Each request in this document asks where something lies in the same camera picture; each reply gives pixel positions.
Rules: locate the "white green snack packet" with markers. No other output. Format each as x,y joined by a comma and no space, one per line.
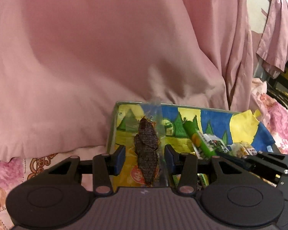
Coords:
217,142

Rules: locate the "beige barcode snack packet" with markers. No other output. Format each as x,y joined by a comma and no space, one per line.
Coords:
244,149

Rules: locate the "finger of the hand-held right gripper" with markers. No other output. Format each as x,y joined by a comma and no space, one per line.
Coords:
237,161

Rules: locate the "clear packet of dark snack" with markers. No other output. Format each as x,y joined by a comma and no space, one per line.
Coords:
146,148

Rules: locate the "large pink curtain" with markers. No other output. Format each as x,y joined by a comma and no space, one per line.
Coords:
98,60

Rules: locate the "small pink curtain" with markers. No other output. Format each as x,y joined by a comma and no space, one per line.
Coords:
278,36

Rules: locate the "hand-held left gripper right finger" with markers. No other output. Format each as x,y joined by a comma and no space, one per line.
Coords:
169,159

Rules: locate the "metal tray with painted lining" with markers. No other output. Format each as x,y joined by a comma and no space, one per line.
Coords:
218,119

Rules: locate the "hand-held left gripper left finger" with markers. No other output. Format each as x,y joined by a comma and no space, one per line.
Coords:
120,159

